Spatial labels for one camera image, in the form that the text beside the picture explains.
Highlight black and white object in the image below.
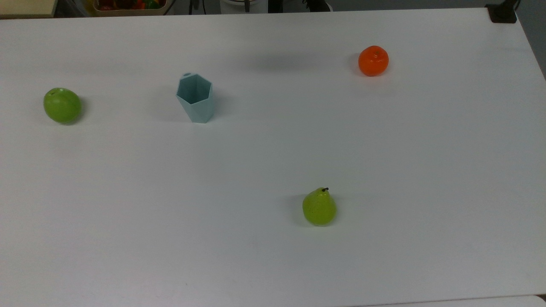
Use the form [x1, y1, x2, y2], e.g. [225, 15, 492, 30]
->
[302, 0, 334, 12]

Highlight orange toy mandarin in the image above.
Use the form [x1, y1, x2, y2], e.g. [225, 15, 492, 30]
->
[358, 45, 389, 77]

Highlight beige wooden board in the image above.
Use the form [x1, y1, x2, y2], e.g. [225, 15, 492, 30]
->
[0, 0, 58, 19]

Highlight yellow-green toy pear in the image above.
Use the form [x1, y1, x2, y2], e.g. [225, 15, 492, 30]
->
[302, 187, 337, 226]

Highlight black table clamp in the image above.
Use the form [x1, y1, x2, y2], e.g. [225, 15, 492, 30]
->
[485, 0, 520, 24]

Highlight wooden basket of toy fruit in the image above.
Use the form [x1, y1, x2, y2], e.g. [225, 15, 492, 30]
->
[90, 0, 172, 17]

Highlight light blue hexagonal mug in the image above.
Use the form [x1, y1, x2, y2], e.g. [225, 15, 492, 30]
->
[176, 72, 215, 124]

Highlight green toy apple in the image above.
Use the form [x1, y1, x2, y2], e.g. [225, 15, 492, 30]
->
[43, 87, 82, 125]

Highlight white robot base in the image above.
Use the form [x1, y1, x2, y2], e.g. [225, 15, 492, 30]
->
[219, 0, 269, 14]

